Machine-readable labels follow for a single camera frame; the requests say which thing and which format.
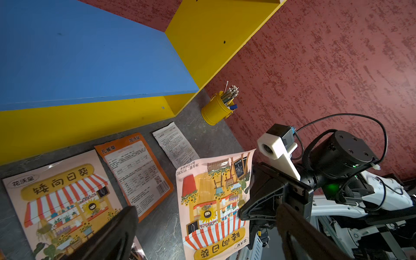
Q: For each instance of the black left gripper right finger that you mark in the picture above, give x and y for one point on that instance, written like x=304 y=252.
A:
x=299 y=237

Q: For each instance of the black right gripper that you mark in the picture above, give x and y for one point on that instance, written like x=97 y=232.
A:
x=271 y=189

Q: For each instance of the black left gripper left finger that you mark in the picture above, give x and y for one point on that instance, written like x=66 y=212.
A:
x=114 y=241

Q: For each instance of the orange bordered seed bag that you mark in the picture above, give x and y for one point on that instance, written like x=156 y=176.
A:
x=143 y=182

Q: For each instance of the white seed bag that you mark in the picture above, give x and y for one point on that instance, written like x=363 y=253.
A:
x=175 y=145

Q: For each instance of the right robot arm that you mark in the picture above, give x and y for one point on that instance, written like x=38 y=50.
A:
x=323 y=199

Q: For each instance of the yellow wooden shelf unit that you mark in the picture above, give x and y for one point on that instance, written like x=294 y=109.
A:
x=71 y=72

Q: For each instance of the yellow pen holder cup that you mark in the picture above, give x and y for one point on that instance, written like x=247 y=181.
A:
x=221 y=106

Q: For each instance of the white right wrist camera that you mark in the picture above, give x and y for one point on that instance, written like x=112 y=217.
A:
x=278 y=144

